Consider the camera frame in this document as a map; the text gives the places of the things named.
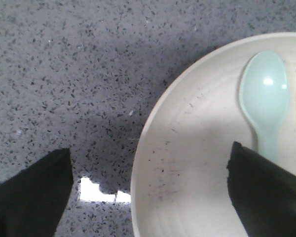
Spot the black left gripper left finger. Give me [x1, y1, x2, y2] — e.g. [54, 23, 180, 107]
[0, 149, 73, 237]

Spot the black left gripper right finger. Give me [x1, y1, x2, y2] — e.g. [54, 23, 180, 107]
[227, 142, 296, 237]

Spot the white round plate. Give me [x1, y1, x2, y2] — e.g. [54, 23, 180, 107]
[131, 33, 296, 237]

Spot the pale blue plastic spoon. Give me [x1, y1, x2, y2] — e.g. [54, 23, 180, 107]
[239, 51, 290, 163]

